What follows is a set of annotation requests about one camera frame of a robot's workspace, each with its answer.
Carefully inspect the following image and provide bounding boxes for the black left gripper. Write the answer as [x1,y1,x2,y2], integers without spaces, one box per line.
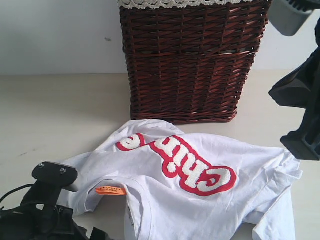
[0,161,78,240]

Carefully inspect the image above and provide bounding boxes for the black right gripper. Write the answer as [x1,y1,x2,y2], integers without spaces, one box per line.
[268,44,320,161]

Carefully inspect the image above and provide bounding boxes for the white t-shirt red lettering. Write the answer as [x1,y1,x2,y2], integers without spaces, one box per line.
[58,119,303,240]

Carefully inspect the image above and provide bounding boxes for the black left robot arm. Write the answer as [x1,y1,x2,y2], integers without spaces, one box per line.
[0,161,110,240]

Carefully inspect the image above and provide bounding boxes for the dark brown wicker basket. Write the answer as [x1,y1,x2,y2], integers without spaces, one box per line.
[119,0,271,124]

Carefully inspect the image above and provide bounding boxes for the white lace fabric trim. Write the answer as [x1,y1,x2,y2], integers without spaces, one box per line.
[117,0,252,10]

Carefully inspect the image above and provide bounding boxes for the orange shirt neck label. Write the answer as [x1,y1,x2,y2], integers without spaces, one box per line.
[95,186,127,196]

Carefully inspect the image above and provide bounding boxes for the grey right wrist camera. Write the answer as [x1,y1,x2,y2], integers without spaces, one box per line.
[267,0,320,37]

